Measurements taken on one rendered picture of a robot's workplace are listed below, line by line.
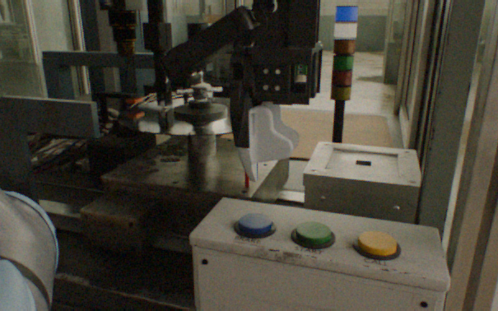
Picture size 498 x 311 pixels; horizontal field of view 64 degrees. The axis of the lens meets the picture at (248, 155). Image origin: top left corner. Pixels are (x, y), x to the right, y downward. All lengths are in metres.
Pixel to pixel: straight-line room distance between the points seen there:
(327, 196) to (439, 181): 0.18
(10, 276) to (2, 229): 0.10
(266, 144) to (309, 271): 0.15
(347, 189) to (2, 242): 0.46
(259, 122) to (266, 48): 0.08
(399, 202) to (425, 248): 0.18
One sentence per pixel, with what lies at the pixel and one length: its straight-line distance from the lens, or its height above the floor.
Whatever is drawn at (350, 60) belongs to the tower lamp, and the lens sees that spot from 0.87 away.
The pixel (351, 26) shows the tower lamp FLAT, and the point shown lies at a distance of 0.87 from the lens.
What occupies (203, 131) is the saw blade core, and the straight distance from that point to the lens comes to 0.70.
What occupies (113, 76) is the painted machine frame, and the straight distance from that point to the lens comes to 1.50.
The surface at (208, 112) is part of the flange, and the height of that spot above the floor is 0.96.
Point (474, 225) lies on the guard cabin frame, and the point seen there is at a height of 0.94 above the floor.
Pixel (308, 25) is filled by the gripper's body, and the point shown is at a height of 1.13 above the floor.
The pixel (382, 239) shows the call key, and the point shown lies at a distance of 0.47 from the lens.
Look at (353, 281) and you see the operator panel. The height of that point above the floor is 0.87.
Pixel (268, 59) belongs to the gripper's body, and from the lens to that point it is 0.39.
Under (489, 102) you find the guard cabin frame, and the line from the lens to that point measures 0.43.
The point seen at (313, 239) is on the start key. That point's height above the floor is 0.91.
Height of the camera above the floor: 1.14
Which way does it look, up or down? 19 degrees down
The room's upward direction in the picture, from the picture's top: straight up
